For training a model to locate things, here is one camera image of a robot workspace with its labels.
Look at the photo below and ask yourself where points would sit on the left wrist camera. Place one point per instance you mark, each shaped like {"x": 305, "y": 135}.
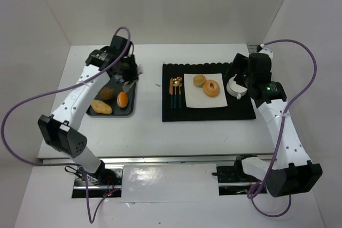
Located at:
{"x": 120, "y": 44}

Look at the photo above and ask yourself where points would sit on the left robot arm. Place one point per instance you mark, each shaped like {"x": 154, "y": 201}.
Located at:
{"x": 60, "y": 130}

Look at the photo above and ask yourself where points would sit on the metal tongs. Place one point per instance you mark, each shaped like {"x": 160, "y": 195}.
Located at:
{"x": 127, "y": 84}

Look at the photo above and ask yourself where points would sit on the black bread tray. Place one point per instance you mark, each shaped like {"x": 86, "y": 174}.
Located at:
{"x": 116, "y": 110}

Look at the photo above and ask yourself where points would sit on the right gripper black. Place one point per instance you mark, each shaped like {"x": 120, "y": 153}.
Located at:
{"x": 238, "y": 68}

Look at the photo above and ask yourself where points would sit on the black placemat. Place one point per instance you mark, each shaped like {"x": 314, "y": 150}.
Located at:
{"x": 236, "y": 109}

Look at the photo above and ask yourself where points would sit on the aluminium rail front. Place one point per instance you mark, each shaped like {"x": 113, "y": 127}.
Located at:
{"x": 170, "y": 159}

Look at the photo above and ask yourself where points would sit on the gold fork green handle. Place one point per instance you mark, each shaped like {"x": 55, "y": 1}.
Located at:
{"x": 179, "y": 92}

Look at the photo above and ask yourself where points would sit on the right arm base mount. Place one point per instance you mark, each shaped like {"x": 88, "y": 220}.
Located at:
{"x": 231, "y": 178}

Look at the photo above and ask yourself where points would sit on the gold knife green handle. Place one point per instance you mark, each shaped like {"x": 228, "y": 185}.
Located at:
{"x": 171, "y": 92}

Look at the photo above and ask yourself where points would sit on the round sesame bun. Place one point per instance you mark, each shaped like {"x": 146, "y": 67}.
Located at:
{"x": 199, "y": 80}

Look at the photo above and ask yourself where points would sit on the white square plate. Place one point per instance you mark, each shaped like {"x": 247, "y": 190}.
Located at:
{"x": 196, "y": 98}

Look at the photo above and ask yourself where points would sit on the white cup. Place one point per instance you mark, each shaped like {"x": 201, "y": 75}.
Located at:
{"x": 235, "y": 89}

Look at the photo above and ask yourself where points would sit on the orange cream sandwich bun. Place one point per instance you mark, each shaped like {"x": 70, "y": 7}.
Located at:
{"x": 122, "y": 100}

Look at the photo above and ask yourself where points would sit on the brown chocolate croissant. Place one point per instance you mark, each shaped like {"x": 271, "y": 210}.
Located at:
{"x": 107, "y": 93}

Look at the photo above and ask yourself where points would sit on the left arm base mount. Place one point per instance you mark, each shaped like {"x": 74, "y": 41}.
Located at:
{"x": 109, "y": 186}

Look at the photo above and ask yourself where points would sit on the long yellow bread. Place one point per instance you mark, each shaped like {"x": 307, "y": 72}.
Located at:
{"x": 100, "y": 107}

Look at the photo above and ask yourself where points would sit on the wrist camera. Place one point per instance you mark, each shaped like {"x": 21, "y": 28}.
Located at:
{"x": 120, "y": 44}
{"x": 260, "y": 61}

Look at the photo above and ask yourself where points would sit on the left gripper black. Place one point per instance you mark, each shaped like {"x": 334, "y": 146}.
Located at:
{"x": 131, "y": 68}

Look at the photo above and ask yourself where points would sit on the sugared orange donut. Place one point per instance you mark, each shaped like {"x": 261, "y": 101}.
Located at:
{"x": 211, "y": 88}

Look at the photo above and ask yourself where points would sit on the gold spoon green handle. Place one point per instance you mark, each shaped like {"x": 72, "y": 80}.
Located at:
{"x": 176, "y": 83}

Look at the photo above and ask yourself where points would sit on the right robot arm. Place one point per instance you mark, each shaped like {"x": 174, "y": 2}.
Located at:
{"x": 291, "y": 170}

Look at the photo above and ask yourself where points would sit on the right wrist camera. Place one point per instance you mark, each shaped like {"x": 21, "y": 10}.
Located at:
{"x": 260, "y": 61}

